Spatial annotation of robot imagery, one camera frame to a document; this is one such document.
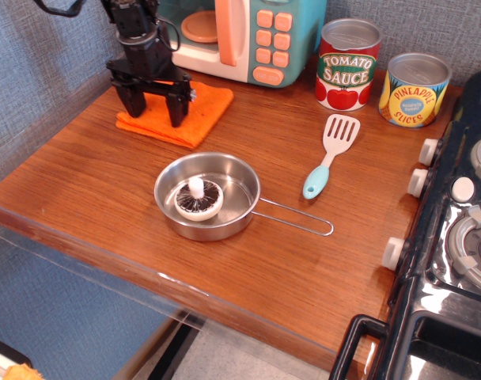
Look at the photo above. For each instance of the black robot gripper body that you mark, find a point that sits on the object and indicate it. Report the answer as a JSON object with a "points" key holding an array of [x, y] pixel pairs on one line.
{"points": [[147, 65]]}

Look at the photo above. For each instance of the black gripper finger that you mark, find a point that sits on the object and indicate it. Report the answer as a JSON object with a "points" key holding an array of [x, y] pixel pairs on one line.
{"points": [[133, 100], [178, 106]]}

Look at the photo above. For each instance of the orange towel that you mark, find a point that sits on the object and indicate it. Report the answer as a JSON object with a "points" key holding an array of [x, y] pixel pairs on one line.
{"points": [[204, 112]]}

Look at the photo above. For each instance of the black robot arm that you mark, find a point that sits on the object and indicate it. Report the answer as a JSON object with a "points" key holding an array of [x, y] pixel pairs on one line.
{"points": [[132, 18]]}

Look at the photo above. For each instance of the toy microwave oven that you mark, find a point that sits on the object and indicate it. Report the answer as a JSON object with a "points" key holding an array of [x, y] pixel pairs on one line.
{"points": [[264, 43]]}

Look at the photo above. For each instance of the toy mushroom half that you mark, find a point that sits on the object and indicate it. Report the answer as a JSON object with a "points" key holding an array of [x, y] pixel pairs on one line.
{"points": [[199, 200]]}

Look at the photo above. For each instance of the small steel frying pan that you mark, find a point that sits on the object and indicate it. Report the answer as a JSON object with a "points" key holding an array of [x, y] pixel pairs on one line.
{"points": [[242, 193]]}

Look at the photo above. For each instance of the tomato sauce can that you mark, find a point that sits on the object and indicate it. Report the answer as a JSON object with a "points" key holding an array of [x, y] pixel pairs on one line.
{"points": [[347, 60]]}

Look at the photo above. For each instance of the pineapple slices can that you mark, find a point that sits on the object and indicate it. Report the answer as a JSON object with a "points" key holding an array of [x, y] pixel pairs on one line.
{"points": [[414, 88]]}

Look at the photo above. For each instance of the white stove knob middle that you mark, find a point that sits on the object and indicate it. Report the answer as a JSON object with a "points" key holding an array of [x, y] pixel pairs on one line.
{"points": [[417, 182]]}

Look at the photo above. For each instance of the white stove knob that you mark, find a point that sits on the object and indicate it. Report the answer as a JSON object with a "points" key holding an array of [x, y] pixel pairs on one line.
{"points": [[417, 182], [392, 253], [428, 151]]}

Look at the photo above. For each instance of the white stove knob rear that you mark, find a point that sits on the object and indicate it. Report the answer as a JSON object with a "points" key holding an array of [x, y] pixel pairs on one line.
{"points": [[428, 151]]}

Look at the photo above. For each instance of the white stove knob front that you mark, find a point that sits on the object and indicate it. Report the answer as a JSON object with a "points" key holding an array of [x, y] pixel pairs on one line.
{"points": [[392, 253]]}

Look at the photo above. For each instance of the orange plush object corner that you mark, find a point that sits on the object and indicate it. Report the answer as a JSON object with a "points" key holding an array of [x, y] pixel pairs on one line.
{"points": [[22, 372]]}

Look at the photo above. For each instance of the black toy stove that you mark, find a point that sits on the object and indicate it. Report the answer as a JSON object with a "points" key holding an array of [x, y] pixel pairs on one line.
{"points": [[433, 330]]}

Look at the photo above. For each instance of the white spatula blue handle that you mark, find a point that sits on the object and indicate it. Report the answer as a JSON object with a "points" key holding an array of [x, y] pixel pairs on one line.
{"points": [[340, 131]]}

